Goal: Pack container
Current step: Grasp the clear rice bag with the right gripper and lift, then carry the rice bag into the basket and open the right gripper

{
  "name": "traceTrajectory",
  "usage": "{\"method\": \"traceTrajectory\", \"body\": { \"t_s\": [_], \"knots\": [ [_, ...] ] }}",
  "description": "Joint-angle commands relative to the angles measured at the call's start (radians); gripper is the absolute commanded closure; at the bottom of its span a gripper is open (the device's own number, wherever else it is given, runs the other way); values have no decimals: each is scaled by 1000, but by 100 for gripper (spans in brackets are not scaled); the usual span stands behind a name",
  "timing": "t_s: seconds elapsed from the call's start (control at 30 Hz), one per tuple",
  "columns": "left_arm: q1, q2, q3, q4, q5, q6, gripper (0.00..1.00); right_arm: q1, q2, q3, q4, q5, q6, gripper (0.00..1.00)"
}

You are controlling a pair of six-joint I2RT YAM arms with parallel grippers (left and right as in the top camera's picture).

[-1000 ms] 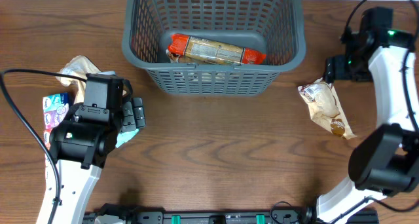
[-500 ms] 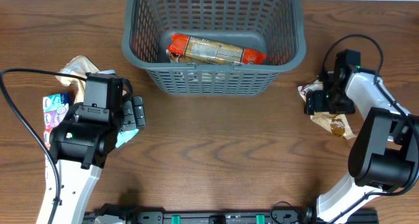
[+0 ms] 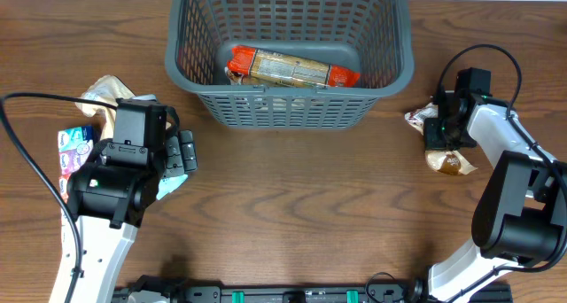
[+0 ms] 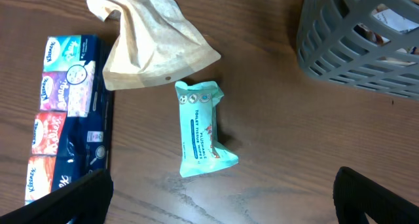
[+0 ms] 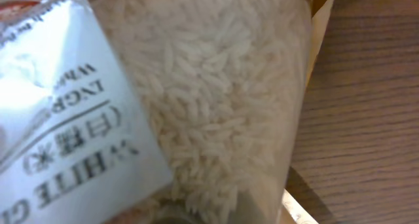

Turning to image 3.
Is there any Kleenex tissue multipack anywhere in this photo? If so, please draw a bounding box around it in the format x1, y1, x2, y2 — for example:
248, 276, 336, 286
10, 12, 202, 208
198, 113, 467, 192
57, 125, 98, 203

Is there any crumpled beige paper pouch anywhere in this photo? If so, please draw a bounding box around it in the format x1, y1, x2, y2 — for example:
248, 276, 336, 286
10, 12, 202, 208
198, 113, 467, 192
74, 74, 172, 140

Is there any teal flushable wipes packet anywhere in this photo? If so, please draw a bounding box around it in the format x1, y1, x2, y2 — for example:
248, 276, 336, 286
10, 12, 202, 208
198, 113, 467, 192
156, 175, 189, 200

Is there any grey plastic lattice basket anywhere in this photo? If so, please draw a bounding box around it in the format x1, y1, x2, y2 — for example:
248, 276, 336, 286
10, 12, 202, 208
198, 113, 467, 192
165, 0, 415, 129

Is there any white brown cookie bag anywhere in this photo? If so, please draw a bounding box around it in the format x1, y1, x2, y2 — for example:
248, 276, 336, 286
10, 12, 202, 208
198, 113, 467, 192
224, 67, 326, 88

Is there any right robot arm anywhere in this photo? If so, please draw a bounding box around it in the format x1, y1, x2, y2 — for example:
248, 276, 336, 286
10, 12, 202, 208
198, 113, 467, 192
406, 90, 566, 302

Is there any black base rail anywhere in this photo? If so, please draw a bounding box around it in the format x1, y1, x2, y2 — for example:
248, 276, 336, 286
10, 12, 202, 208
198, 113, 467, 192
110, 271, 515, 303

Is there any white brown snack bag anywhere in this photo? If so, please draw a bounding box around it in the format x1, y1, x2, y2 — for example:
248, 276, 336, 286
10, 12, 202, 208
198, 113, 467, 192
404, 103, 477, 175

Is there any orange gold biscuit packet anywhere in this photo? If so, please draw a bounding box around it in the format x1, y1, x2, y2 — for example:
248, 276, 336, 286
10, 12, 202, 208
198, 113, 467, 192
224, 45, 361, 88

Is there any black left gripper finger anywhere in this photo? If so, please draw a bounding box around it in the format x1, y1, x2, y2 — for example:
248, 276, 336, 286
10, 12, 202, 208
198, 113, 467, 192
163, 136, 184, 178
178, 130, 198, 173

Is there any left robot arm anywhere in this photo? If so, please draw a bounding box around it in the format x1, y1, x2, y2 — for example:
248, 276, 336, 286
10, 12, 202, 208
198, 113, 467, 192
50, 130, 198, 302

